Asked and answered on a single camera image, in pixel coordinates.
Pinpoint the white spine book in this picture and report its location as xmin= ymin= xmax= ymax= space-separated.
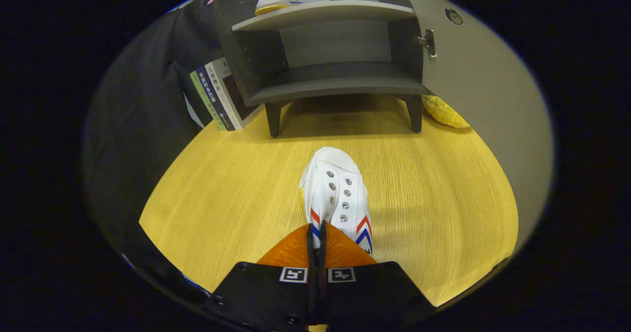
xmin=204 ymin=58 xmax=258 ymax=130

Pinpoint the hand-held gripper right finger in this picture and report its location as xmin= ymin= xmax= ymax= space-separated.
xmin=320 ymin=221 xmax=437 ymax=326

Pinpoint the black backdrop cloth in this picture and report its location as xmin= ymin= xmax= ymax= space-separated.
xmin=81 ymin=0 xmax=233 ymax=305

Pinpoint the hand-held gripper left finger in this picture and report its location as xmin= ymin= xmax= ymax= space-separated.
xmin=203 ymin=223 xmax=319 ymax=332

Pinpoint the yellow plush bun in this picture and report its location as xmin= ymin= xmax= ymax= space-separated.
xmin=421 ymin=95 xmax=471 ymax=130

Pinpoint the beige shoe cabinet door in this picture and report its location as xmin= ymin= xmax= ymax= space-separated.
xmin=394 ymin=0 xmax=554 ymax=241

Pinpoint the dark grey shoe cabinet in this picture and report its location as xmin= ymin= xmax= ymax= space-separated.
xmin=213 ymin=0 xmax=437 ymax=138

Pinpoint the white striped canvas shoe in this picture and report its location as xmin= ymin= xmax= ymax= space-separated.
xmin=299 ymin=147 xmax=374 ymax=257
xmin=254 ymin=0 xmax=304 ymax=16

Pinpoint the dark blue spine book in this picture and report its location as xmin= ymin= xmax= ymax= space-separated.
xmin=196 ymin=65 xmax=237 ymax=131

